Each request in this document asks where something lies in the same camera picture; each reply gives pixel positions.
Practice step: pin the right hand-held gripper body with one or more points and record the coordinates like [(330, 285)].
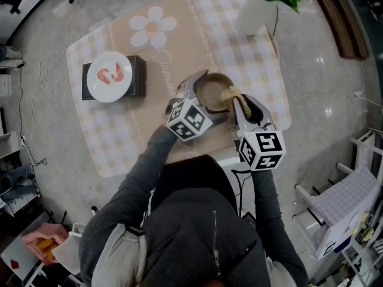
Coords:
[(263, 149)]

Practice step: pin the black screen device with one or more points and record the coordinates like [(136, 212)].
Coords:
[(249, 220)]

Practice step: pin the white drawer cabinet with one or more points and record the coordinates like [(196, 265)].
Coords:
[(5, 84)]

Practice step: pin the person's right forearm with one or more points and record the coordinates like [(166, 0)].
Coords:
[(266, 196)]

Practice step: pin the black box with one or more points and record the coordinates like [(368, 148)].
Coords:
[(139, 76)]

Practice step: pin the table with checkered cloth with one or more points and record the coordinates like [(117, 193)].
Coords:
[(119, 130)]

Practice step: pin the person's dark clothed torso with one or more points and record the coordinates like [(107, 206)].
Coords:
[(191, 220)]

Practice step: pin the pink cloth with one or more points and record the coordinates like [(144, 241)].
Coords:
[(45, 230)]

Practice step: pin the white vase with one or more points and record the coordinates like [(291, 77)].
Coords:
[(254, 13)]

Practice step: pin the orange item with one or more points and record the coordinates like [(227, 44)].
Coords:
[(45, 244)]

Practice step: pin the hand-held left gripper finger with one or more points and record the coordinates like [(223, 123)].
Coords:
[(218, 116), (191, 84)]

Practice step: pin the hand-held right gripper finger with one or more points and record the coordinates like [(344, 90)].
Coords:
[(264, 115), (240, 118)]

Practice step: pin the person's left forearm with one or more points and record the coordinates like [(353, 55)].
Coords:
[(140, 172)]

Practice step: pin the brown wooden step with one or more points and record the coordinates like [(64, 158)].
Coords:
[(341, 19)]

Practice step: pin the white rack with grid cloth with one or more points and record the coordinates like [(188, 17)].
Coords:
[(344, 199)]

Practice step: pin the brown ceramic bowl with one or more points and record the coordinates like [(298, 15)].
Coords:
[(214, 93)]

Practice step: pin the beige loofah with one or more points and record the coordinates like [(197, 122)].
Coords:
[(229, 93)]

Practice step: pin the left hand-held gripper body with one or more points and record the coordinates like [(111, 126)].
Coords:
[(188, 120)]

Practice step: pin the white board with red mark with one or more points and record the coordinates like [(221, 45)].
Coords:
[(24, 259)]

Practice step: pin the white round plate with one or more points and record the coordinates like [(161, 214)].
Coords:
[(107, 93)]

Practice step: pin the red shrimp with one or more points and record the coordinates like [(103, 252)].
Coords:
[(117, 75), (103, 75)]

